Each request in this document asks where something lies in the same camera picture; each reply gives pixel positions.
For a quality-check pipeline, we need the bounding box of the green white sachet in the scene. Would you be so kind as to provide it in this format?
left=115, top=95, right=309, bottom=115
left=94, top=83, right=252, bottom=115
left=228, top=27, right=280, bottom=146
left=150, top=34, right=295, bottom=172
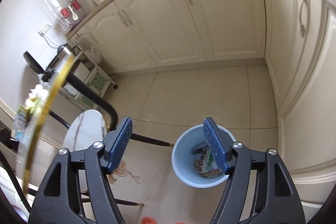
left=197, top=149, right=219, bottom=172

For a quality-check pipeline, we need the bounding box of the small round marble stool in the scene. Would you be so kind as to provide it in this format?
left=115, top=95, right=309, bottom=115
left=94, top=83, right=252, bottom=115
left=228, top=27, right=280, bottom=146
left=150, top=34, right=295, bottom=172
left=62, top=109, right=110, bottom=193

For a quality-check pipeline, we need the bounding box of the black rice cooker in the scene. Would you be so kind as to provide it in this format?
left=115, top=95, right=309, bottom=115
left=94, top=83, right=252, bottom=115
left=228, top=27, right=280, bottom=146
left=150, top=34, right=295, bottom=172
left=23, top=43, right=81, bottom=82

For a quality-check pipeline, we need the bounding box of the brown snack wrapper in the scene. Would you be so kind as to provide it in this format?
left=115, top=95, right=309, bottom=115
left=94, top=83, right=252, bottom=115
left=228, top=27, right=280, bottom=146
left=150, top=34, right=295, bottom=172
left=202, top=168, right=224, bottom=179

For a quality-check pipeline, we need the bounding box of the white power cable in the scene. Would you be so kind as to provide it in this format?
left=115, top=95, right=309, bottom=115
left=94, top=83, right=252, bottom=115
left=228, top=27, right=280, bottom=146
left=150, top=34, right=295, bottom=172
left=43, top=33, right=63, bottom=49

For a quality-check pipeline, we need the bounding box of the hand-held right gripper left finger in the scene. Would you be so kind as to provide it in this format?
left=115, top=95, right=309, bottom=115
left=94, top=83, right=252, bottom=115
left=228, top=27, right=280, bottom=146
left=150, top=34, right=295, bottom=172
left=28, top=116, right=133, bottom=224

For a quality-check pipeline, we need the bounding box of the white wall power outlet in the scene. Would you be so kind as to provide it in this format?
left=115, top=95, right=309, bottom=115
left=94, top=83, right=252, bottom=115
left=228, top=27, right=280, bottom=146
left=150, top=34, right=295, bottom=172
left=38, top=23, right=52, bottom=36

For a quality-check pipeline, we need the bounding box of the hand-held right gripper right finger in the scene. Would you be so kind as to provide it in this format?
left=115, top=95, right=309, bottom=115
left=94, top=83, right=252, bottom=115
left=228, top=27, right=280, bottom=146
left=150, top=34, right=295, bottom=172
left=209, top=117, right=306, bottom=224

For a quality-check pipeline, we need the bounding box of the white plastic bag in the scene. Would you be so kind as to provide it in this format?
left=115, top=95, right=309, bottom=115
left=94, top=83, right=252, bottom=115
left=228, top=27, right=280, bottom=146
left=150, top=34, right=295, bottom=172
left=85, top=46, right=102, bottom=62

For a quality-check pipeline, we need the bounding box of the dark snack wrapper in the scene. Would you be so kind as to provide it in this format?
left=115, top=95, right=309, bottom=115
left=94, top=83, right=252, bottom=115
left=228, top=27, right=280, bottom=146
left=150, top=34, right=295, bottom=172
left=192, top=145, right=208, bottom=155

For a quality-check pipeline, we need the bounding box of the blue plastic trash bin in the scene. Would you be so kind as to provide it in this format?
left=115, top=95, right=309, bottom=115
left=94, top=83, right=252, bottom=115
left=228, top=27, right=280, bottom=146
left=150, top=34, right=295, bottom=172
left=171, top=125, right=237, bottom=188

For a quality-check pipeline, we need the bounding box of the white tissue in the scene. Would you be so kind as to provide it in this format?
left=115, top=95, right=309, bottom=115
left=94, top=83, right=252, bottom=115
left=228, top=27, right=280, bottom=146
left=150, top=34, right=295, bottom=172
left=28, top=84, right=46, bottom=99

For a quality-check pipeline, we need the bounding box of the wire rack with red cups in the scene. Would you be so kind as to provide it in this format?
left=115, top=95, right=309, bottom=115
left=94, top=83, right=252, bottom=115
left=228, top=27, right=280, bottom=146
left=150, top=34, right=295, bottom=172
left=57, top=0, right=87, bottom=29

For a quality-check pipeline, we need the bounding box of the round white marble table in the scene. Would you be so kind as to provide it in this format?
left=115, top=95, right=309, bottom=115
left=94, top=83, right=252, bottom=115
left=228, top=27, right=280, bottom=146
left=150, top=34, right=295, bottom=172
left=14, top=54, right=174, bottom=208

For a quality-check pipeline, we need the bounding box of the white kitchen trolley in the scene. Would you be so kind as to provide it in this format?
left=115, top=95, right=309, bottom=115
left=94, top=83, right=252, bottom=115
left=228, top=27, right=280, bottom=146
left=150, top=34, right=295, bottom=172
left=58, top=48, right=119, bottom=112

